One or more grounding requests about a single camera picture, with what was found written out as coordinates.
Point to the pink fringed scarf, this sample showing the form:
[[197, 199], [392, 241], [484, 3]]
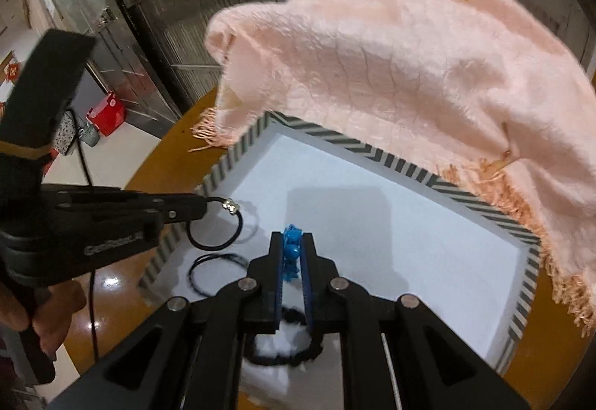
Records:
[[372, 65]]

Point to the stainless steel door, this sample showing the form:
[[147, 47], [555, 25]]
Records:
[[153, 42]]

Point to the black scrunchie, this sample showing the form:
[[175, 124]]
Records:
[[279, 361]]

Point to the person's left hand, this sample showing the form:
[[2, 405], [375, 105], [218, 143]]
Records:
[[60, 307]]

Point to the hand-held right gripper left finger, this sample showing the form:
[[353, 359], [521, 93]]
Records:
[[278, 282]]

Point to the grey metal bucket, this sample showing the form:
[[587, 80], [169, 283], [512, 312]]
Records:
[[89, 134]]

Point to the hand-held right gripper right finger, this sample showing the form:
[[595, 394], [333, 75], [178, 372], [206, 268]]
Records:
[[307, 291]]

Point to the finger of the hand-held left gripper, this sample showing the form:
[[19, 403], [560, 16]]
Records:
[[181, 207], [116, 194]]

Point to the red bag on floor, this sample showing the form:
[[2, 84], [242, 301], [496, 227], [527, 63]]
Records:
[[109, 114]]

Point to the spotted white cloth bag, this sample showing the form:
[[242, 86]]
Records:
[[64, 133]]

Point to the striped edge white tray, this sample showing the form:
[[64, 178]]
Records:
[[372, 251]]

